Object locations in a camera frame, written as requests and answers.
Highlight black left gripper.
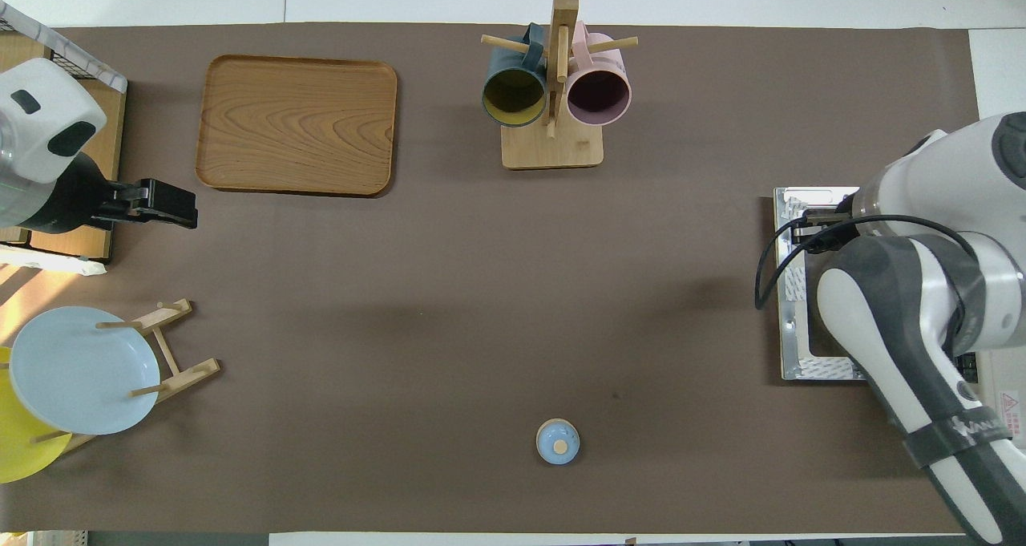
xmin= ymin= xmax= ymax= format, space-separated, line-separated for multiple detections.
xmin=16 ymin=153 xmax=198 ymax=234

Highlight oven door with glass window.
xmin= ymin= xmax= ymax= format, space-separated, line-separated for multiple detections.
xmin=774 ymin=187 xmax=870 ymax=382

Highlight wooden serving tray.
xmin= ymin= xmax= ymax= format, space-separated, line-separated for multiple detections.
xmin=195 ymin=55 xmax=399 ymax=198

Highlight wooden plate rack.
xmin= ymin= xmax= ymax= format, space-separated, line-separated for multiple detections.
xmin=32 ymin=297 xmax=221 ymax=455

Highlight light blue plate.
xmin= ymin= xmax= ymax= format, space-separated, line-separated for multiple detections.
xmin=8 ymin=305 xmax=161 ymax=436

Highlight yellow plate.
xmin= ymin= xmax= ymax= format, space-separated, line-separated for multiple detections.
xmin=0 ymin=346 xmax=73 ymax=484

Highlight brown table mat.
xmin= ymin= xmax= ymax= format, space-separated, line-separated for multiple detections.
xmin=0 ymin=23 xmax=983 ymax=535

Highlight dark blue mug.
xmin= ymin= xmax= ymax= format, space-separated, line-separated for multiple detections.
xmin=481 ymin=23 xmax=550 ymax=128

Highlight wooden mug rack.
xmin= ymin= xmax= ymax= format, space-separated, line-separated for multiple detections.
xmin=481 ymin=0 xmax=640 ymax=170

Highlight pink mug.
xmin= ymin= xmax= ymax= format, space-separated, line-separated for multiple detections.
xmin=565 ymin=22 xmax=632 ymax=127

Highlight small blue call bell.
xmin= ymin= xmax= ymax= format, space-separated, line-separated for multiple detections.
xmin=535 ymin=418 xmax=581 ymax=466

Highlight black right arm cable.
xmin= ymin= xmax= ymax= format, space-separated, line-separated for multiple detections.
xmin=755 ymin=213 xmax=975 ymax=310

